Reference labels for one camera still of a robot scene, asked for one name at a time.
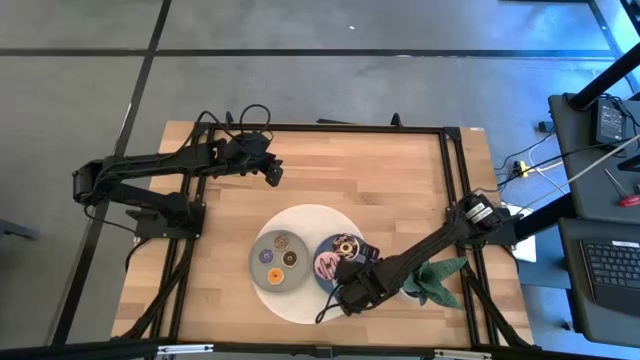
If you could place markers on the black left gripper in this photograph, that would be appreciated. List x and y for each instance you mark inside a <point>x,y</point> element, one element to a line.
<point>252,152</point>

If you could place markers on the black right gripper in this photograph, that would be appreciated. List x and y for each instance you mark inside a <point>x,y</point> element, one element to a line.
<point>365,287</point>

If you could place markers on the large pink donut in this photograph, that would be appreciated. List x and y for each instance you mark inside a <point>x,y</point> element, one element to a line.
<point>325,265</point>

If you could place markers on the small chocolate sprinkle donut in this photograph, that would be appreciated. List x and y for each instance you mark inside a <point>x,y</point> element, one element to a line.
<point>289,258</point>

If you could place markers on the small tan donut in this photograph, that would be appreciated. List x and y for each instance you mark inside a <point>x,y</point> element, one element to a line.
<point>281,242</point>

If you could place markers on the small orange donut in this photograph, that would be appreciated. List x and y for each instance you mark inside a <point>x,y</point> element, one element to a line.
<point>275,275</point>

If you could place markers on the small purple donut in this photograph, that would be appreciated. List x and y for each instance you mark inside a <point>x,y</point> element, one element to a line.
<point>266,256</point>

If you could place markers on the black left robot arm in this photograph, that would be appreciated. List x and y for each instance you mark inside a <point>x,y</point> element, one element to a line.
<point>150,162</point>

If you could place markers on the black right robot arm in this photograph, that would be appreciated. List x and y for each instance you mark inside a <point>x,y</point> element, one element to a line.
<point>430,245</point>

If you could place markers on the large chocolate drizzled donut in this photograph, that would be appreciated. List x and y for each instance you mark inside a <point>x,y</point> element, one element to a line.
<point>346,246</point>

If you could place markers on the round blue plate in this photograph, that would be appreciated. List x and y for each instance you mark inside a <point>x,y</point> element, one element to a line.
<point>322,287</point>

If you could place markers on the white plant pot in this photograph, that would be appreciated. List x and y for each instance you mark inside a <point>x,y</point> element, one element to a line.
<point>407,296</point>

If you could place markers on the round white woven placemat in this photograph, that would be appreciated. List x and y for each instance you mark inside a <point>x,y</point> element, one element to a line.
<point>300,310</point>

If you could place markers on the green potted plant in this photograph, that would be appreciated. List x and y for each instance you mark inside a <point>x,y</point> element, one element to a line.
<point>435,285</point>

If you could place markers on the round grey plate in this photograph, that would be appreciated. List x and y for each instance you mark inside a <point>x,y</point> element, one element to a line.
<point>260,275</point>

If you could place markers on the white box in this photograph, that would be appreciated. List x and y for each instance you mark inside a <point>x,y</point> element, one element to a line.
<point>525,250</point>

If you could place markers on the grey keyboard tray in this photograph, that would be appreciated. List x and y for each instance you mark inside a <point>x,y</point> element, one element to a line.
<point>570,280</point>

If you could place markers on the grey side desk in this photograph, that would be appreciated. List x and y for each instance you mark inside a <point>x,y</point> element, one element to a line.
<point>590,190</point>

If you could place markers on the long white rod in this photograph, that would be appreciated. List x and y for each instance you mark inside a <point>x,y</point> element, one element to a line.
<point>590,167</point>

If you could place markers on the black keyboard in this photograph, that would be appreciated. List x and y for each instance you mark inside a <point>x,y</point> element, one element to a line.
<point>615,270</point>

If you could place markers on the grey chair foot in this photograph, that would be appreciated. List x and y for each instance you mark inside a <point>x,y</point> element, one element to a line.
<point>15,230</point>

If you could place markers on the black power brick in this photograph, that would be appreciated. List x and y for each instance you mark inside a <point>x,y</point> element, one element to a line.
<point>610,122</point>

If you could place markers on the black table frame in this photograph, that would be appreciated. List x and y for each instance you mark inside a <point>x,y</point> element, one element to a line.
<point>325,128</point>

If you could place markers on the silver rail bracket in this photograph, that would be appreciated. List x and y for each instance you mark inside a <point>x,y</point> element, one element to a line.
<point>462,355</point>
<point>185,349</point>

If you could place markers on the black camera rig rail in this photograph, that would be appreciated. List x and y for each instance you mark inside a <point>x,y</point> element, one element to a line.
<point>75,350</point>

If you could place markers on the black diagonal post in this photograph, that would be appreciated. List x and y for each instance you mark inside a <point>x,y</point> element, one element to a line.
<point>605,77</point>

